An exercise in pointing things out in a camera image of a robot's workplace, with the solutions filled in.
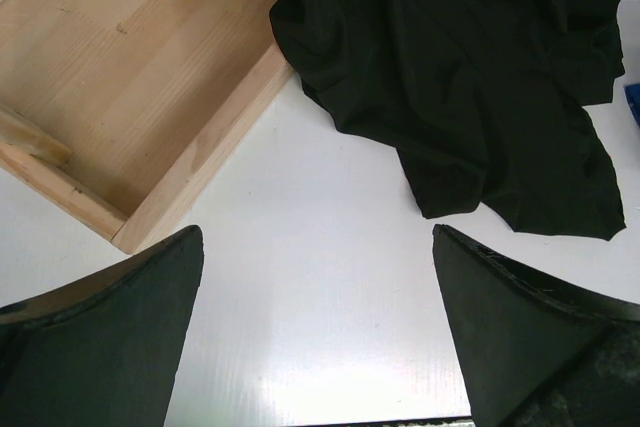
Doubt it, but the blue plaid shirt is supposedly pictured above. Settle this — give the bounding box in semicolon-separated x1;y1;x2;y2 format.
624;83;640;126

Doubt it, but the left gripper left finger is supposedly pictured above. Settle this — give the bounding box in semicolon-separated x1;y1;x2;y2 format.
1;225;204;426

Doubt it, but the black shirt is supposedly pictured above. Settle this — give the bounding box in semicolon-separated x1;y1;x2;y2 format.
270;0;625;240

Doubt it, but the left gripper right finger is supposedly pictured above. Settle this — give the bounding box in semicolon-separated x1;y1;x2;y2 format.
433;225;639;426

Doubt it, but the wooden clothes rack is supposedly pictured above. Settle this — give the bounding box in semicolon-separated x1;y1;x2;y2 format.
1;0;291;254

